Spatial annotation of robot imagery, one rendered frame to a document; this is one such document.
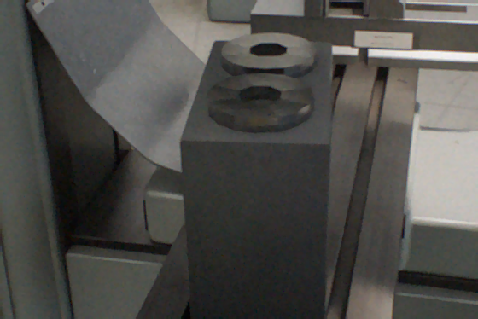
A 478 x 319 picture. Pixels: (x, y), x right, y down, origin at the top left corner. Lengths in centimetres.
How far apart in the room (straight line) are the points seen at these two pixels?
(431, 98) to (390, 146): 240
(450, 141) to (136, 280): 51
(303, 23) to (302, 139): 64
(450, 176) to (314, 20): 31
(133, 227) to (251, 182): 61
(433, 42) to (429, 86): 227
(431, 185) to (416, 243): 10
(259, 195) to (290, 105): 8
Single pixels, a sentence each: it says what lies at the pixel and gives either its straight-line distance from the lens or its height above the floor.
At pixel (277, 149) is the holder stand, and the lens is 66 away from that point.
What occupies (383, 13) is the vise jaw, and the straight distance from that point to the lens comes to 127.
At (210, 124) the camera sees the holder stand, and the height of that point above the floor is 113.
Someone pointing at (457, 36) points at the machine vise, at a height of 99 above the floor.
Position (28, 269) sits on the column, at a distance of 126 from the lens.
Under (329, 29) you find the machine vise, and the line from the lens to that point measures 129.
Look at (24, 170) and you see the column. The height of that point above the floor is 87.
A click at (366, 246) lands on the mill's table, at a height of 94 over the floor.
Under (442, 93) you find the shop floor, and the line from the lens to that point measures 350.
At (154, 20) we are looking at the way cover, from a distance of 138.
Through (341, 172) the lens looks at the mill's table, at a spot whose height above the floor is 94.
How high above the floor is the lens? 144
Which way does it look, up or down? 29 degrees down
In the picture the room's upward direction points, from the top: 1 degrees counter-clockwise
